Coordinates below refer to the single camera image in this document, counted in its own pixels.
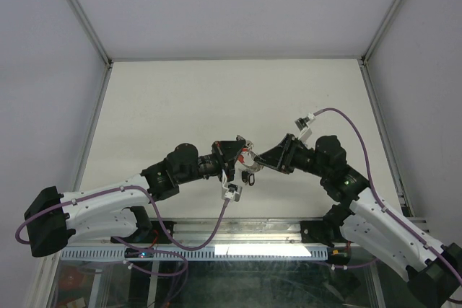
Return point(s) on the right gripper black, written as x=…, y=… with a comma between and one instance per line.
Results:
x=280, y=156

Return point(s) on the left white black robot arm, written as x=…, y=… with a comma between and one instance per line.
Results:
x=54, y=220

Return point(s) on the aluminium frame post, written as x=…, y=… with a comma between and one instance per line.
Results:
x=89, y=31
x=386, y=22

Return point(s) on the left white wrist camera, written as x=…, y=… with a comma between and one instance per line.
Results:
x=230, y=191

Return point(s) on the right aluminium frame post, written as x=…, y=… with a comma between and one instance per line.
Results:
x=386, y=22

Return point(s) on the red key tag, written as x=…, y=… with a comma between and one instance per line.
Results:
x=245, y=157

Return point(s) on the black key fob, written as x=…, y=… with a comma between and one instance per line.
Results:
x=248, y=178

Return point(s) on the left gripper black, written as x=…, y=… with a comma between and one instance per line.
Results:
x=227, y=153

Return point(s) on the grey slotted cable duct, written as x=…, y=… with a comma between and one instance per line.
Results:
x=213, y=253

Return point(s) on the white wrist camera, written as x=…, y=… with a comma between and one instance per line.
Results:
x=230, y=191
x=303, y=124

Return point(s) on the left aluminium frame post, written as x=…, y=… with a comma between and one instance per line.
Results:
x=89, y=31

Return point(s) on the metal keyring holder with rings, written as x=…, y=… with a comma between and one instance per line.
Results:
x=255, y=167

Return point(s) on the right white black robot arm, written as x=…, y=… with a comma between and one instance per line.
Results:
x=431, y=269

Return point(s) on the aluminium mounting rail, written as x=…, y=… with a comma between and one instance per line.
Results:
x=234, y=230

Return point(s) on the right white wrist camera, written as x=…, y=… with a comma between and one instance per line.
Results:
x=303, y=124

